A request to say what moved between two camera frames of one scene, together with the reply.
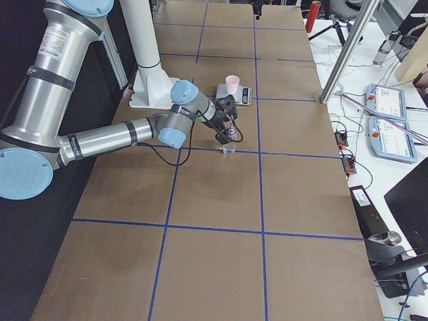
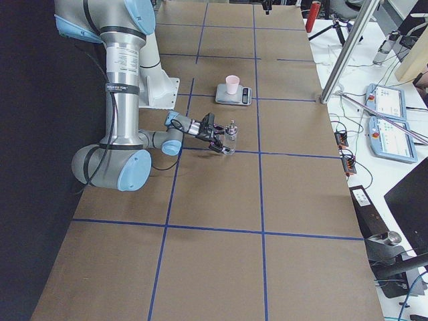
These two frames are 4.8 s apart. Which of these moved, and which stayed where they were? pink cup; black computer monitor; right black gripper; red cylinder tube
Moved: right black gripper
Stayed: black computer monitor; red cylinder tube; pink cup
